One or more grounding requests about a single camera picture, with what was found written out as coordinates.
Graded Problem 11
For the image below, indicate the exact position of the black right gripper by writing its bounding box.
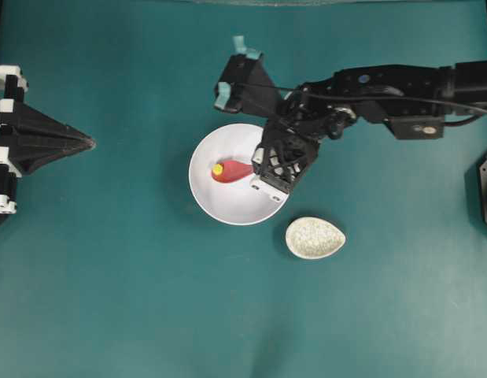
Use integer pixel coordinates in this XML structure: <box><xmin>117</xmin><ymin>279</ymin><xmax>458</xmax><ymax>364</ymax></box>
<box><xmin>251</xmin><ymin>119</ymin><xmax>320</xmax><ymax>203</ymax></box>

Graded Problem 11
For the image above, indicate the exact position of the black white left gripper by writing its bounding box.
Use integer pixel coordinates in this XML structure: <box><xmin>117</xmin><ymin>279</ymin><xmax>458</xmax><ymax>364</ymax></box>
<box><xmin>0</xmin><ymin>65</ymin><xmax>96</xmax><ymax>215</ymax></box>

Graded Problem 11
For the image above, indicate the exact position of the pink plastic spoon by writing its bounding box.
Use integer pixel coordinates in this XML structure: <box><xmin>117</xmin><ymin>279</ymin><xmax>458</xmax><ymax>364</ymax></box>
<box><xmin>211</xmin><ymin>159</ymin><xmax>253</xmax><ymax>183</ymax></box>

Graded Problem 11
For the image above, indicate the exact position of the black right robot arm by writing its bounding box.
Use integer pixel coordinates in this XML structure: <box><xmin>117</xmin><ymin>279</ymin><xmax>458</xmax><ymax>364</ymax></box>
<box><xmin>253</xmin><ymin>61</ymin><xmax>487</xmax><ymax>200</ymax></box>

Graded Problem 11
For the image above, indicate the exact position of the white round bowl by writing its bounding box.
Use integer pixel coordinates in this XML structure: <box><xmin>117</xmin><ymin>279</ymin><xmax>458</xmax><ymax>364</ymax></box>
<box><xmin>188</xmin><ymin>123</ymin><xmax>289</xmax><ymax>225</ymax></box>

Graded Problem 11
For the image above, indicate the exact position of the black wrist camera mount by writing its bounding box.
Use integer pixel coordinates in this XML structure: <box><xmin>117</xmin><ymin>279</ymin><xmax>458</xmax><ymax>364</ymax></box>
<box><xmin>214</xmin><ymin>35</ymin><xmax>286</xmax><ymax>118</ymax></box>

